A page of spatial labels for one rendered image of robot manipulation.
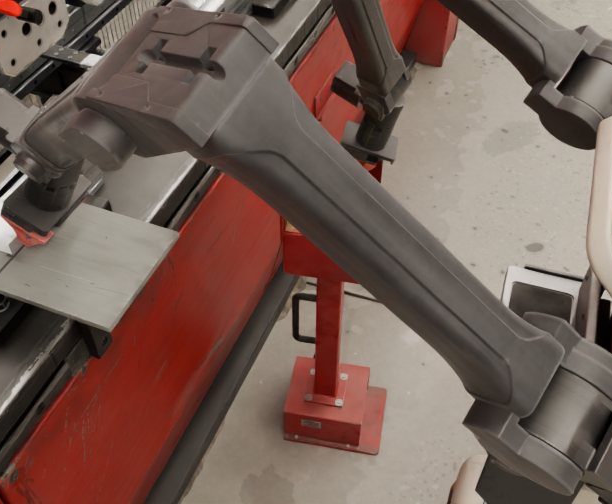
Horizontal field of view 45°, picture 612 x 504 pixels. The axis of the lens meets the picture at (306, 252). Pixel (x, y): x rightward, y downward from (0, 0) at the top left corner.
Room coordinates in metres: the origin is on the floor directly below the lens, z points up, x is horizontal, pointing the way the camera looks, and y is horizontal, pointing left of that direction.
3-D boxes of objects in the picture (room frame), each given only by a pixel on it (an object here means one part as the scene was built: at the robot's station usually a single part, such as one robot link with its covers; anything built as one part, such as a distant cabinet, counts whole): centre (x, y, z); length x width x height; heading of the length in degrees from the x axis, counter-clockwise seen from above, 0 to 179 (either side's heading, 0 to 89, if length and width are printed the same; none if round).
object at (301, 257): (1.02, -0.05, 0.75); 0.20 x 0.16 x 0.18; 169
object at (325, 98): (1.63, -0.06, 0.59); 0.15 x 0.02 x 0.07; 158
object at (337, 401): (1.02, -0.05, 0.13); 0.10 x 0.10 x 0.01; 79
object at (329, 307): (1.02, -0.05, 0.39); 0.05 x 0.05 x 0.54; 79
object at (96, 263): (0.68, 0.33, 1.00); 0.26 x 0.18 x 0.01; 68
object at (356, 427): (1.01, -0.08, 0.06); 0.25 x 0.20 x 0.12; 79
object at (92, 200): (0.75, 0.40, 0.89); 0.30 x 0.05 x 0.03; 158
